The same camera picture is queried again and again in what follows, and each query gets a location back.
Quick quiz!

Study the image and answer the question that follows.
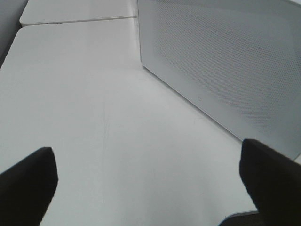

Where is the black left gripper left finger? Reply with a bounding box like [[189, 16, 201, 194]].
[[0, 147, 58, 226]]

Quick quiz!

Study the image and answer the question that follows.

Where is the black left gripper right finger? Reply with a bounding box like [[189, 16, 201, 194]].
[[239, 139, 301, 226]]

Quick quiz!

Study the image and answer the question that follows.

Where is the white microwave door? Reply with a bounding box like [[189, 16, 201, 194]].
[[137, 0, 301, 159]]

